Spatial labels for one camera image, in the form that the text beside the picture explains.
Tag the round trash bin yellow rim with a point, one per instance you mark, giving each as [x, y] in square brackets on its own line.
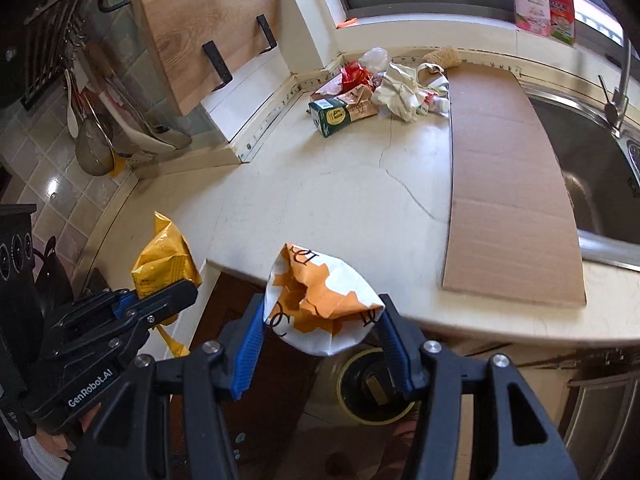
[357, 375]

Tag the person's left forearm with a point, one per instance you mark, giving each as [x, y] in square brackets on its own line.
[40, 465]

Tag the white paper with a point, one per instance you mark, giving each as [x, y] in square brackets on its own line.
[400, 92]

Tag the green carton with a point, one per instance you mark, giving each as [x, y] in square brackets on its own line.
[332, 117]

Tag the red foil wrapper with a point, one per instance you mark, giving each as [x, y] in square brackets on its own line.
[356, 76]

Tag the orange and white paper bag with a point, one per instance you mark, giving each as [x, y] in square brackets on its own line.
[320, 305]

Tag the yellow snack bag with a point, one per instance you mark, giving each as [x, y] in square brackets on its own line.
[160, 260]

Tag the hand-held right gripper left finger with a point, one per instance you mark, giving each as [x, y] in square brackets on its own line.
[247, 355]

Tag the metal faucet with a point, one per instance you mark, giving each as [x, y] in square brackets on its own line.
[617, 100]

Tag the metal strainer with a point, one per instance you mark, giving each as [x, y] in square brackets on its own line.
[92, 152]

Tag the white and red tube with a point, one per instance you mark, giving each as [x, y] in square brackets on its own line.
[439, 105]

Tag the brown wooden cabinet door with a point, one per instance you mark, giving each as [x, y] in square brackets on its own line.
[280, 410]

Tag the white rice spoon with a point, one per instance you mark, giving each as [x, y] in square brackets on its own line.
[72, 115]

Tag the brown carton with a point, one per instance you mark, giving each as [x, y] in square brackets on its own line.
[361, 107]

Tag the orange clip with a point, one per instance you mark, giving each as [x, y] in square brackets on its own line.
[346, 23]

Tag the clear plastic bag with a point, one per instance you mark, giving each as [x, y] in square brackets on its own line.
[374, 59]

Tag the person's left hand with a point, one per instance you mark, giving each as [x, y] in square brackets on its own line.
[55, 442]

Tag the brown cardboard sheet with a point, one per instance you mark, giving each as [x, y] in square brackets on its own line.
[505, 175]

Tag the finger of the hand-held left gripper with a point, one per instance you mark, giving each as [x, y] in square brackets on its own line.
[122, 303]
[165, 302]

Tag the red and white packet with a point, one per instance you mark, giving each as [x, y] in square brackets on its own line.
[327, 90]

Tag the stainless steel sink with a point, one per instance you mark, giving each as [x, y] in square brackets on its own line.
[595, 170]

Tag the dark window frame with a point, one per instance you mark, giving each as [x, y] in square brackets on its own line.
[425, 7]

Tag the grey metal appliance front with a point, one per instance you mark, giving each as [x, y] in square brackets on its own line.
[605, 425]

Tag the loofah sponge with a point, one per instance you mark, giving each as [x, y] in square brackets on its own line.
[442, 57]

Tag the black cutting board bracket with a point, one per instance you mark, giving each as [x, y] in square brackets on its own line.
[220, 65]
[267, 32]

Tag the wooden cutting board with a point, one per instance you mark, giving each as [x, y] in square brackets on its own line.
[200, 20]

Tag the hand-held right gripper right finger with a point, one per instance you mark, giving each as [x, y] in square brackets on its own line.
[396, 355]

